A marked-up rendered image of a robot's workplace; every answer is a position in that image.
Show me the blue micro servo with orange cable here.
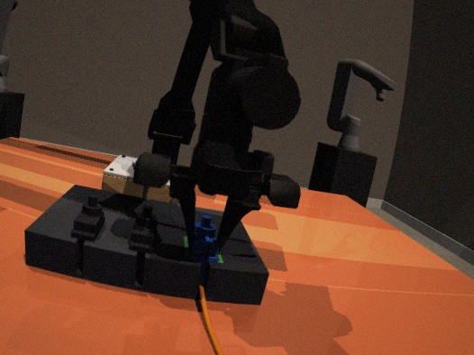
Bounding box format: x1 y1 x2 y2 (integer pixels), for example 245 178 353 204
191 215 223 355

